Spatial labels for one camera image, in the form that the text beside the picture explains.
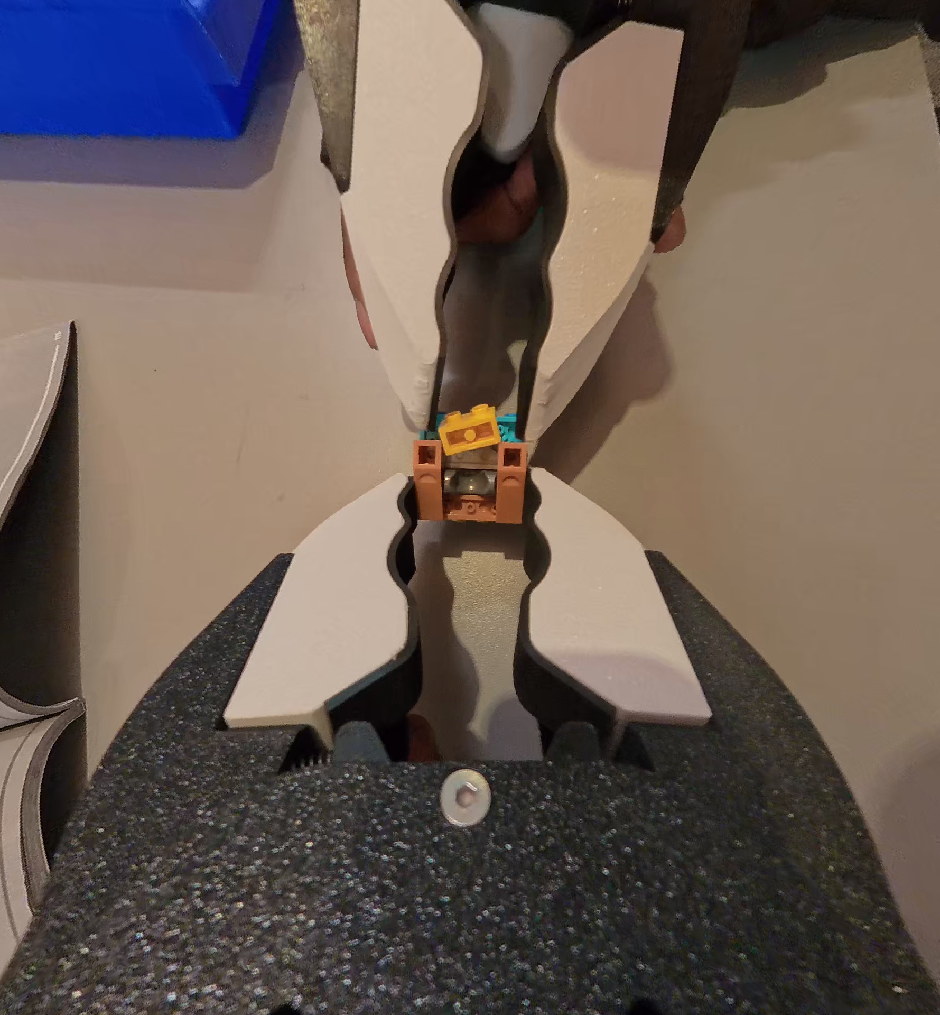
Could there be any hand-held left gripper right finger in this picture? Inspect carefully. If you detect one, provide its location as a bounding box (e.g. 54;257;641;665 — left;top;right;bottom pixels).
515;468;714;739

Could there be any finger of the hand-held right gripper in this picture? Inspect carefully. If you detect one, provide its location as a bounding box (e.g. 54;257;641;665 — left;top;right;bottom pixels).
341;0;492;429
519;20;686;442

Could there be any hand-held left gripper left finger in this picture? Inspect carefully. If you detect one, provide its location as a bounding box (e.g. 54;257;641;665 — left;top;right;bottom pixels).
220;473;422;739

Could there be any brown teal toy brick model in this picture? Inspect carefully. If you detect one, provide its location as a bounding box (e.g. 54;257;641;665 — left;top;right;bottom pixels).
413;412;529;524

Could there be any yellow toy brick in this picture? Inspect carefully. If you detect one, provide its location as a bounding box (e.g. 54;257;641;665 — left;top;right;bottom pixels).
438;403;504;457

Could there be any grey instruction booklet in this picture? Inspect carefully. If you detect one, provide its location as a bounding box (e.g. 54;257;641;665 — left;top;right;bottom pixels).
0;321;88;948

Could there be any grey desk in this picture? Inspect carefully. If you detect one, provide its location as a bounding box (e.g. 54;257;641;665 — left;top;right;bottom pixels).
0;16;940;1015

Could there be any person's right hand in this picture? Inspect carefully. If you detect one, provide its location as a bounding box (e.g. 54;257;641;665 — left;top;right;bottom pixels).
341;146;688;352

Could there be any blue storage bin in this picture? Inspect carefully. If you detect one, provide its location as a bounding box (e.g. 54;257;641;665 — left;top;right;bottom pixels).
0;0;306;142

